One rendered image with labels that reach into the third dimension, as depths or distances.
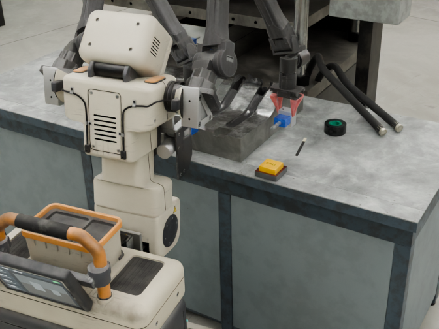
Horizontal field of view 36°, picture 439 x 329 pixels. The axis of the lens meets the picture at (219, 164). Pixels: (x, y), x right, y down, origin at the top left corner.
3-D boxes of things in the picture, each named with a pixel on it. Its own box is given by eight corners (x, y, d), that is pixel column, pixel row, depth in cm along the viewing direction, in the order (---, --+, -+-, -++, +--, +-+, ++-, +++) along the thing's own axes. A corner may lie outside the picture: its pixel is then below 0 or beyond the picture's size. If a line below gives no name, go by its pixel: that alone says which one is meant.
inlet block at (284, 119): (278, 138, 218) (279, 123, 216) (264, 134, 220) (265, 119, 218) (295, 123, 228) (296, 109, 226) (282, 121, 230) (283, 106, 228)
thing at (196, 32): (224, 66, 312) (223, 30, 303) (176, 57, 324) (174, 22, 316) (272, 36, 349) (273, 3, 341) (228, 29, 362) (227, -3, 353)
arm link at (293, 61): (276, 54, 215) (292, 57, 212) (287, 49, 220) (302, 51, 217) (276, 74, 218) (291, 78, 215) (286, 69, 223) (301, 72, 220)
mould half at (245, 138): (240, 162, 227) (240, 126, 220) (177, 145, 239) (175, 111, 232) (302, 109, 264) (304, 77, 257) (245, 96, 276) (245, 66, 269)
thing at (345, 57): (306, 104, 287) (307, 91, 284) (76, 56, 346) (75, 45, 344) (373, 47, 349) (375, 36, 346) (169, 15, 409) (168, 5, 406)
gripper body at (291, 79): (277, 86, 227) (278, 65, 223) (305, 92, 222) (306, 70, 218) (268, 92, 222) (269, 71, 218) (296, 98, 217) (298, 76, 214)
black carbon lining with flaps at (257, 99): (234, 133, 231) (234, 108, 226) (195, 124, 238) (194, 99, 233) (279, 98, 257) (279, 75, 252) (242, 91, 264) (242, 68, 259)
